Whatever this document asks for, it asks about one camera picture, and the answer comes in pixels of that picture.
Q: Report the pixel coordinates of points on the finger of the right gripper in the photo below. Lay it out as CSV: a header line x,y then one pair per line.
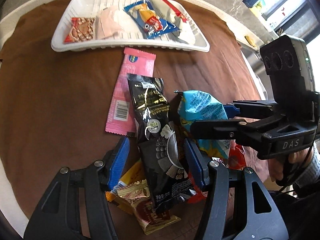
x,y
231,129
254,109

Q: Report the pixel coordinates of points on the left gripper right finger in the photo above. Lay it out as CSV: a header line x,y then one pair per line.
x,y
199,164

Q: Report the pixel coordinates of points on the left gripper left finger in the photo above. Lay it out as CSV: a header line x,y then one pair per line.
x,y
111,166

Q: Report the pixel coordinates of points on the orange long snack packet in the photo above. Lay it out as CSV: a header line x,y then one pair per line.
x,y
133,174

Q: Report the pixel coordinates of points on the red Milkes chocolate bag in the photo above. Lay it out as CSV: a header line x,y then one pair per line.
x,y
235,161

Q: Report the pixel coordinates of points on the gold red pie packet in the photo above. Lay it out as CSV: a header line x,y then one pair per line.
x,y
137,197

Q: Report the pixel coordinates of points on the black cookie snack packet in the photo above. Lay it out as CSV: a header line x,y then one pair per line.
x,y
167,179

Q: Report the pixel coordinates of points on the light blue snack packet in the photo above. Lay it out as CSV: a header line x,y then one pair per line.
x,y
198,105

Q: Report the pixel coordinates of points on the pink long snack packet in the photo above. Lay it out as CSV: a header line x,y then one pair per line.
x,y
121,119

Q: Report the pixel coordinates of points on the white and red snack bag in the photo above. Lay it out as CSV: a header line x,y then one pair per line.
x,y
172,14

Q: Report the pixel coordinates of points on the dark blue red snack packet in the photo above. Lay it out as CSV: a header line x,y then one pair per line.
x,y
149,22

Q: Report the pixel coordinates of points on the red patterned nut packet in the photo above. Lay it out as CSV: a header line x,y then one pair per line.
x,y
82,29

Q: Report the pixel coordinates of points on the pale pink small packet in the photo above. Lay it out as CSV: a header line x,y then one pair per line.
x,y
112,21

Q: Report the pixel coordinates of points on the right grey sleeve forearm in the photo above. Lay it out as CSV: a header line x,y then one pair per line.
x,y
310,174

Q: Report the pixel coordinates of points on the person's right hand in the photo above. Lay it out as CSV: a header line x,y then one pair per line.
x,y
276,166

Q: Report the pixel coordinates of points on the yellow sponge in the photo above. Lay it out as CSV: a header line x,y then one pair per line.
x,y
250,41

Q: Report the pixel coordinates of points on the brown cloth mat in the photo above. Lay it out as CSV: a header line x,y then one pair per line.
x,y
54,106

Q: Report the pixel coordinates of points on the white ribbed plastic tray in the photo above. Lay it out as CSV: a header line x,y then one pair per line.
x,y
131,35

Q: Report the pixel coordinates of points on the black camera box right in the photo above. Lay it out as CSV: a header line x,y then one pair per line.
x,y
288,65

